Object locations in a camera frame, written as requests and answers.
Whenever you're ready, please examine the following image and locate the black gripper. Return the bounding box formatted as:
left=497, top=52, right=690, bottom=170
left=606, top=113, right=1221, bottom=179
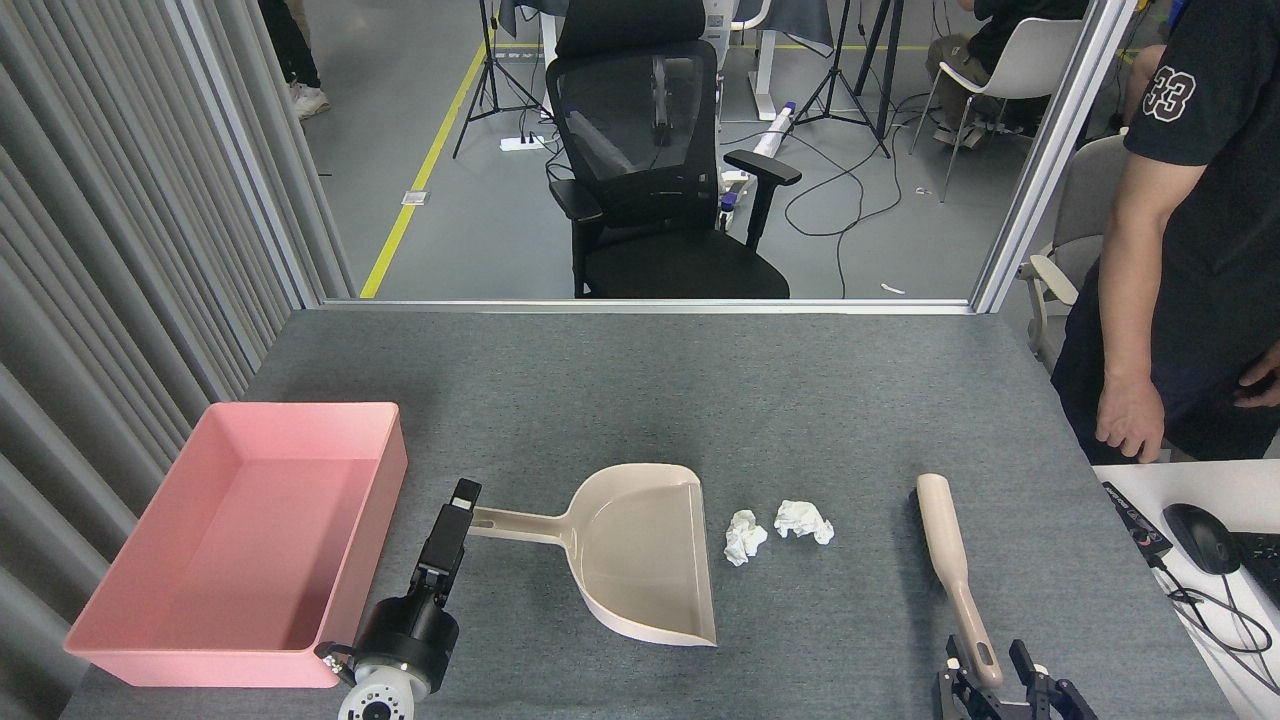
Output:
left=352, top=477, right=484, bottom=691

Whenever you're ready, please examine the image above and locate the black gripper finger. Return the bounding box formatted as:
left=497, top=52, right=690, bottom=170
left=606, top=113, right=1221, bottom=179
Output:
left=1006, top=639, right=1098, bottom=720
left=934, top=634, right=991, bottom=720

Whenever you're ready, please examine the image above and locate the beige hand brush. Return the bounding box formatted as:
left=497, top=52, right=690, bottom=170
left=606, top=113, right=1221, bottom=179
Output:
left=915, top=473, right=1004, bottom=691

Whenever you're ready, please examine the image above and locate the beige plastic dustpan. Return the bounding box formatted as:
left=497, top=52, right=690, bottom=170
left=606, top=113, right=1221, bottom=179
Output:
left=468, top=462, right=719, bottom=648

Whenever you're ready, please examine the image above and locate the black computer mouse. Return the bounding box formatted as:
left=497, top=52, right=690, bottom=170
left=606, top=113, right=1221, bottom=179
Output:
left=1163, top=503, right=1242, bottom=576

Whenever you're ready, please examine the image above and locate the white tissue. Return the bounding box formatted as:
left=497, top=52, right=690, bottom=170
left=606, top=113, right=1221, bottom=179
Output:
left=723, top=509, right=769, bottom=568
left=773, top=499, right=836, bottom=546

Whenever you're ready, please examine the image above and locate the pink plastic bin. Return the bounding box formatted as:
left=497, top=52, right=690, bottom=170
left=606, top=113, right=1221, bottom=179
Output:
left=63, top=402, right=409, bottom=689

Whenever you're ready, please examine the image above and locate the person's right hand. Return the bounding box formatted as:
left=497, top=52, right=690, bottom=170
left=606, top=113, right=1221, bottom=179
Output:
left=1095, top=375, right=1167, bottom=464

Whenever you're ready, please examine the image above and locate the person's left hand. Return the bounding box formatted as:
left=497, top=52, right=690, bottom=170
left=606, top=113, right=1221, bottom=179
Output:
left=1234, top=365, right=1280, bottom=408

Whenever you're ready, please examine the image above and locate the slim black device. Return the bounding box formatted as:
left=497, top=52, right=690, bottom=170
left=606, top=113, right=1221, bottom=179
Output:
left=1102, top=481, right=1174, bottom=559

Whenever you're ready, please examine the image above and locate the white side table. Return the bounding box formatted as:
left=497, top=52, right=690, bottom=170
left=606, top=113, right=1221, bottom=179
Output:
left=1092, top=460, right=1280, bottom=720

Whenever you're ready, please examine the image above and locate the black keyboard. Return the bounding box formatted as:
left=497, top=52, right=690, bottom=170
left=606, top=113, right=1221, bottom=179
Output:
left=1230, top=532, right=1280, bottom=609

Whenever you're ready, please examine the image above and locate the black mesh office chair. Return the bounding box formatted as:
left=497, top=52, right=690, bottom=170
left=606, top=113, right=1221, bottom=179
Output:
left=545, top=0, right=803, bottom=300

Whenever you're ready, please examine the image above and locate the grey pleated curtain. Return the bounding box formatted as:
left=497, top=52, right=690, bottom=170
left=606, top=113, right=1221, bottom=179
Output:
left=0, top=0, right=356, bottom=720

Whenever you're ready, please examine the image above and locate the black tripod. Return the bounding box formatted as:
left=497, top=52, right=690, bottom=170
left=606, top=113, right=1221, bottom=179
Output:
left=793, top=0, right=906, bottom=159
left=452, top=0, right=553, bottom=161

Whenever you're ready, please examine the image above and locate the grey office chair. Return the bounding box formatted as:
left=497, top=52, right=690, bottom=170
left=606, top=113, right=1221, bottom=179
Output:
left=1018, top=133, right=1133, bottom=373

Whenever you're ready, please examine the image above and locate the walking person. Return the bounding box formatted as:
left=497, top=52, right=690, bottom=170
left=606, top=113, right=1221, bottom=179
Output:
left=257, top=0, right=332, bottom=121

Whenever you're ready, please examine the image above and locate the standing person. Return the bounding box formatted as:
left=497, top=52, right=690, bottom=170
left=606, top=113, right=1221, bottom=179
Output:
left=1050, top=0, right=1280, bottom=464

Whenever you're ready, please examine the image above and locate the white purple tube device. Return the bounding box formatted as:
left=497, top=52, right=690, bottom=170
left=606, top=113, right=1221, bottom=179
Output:
left=718, top=99, right=799, bottom=229

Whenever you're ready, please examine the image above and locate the white shell chair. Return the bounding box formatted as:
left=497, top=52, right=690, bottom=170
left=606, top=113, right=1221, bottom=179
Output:
left=908, top=17, right=1086, bottom=179

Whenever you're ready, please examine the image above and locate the seated person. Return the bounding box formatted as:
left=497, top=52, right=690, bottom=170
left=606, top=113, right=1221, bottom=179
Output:
left=925, top=0, right=1091, bottom=149

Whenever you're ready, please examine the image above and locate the thin black desk cable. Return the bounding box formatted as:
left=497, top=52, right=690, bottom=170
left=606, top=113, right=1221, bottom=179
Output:
left=1148, top=553, right=1280, bottom=683

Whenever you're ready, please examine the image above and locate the silver aluminium frame rail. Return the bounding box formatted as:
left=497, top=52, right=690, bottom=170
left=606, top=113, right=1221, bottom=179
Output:
left=318, top=296, right=976, bottom=317

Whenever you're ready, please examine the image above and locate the silver aluminium frame post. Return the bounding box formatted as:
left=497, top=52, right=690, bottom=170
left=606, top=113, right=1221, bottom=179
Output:
left=968, top=0, right=1143, bottom=315
left=160, top=0, right=326, bottom=311

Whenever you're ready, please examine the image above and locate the black floor cable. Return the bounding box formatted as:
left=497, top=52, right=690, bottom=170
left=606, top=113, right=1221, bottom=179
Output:
left=783, top=95, right=936, bottom=299

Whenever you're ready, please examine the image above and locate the white desk frame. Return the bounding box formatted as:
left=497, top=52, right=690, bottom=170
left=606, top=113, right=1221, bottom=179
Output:
left=738, top=0, right=793, bottom=123

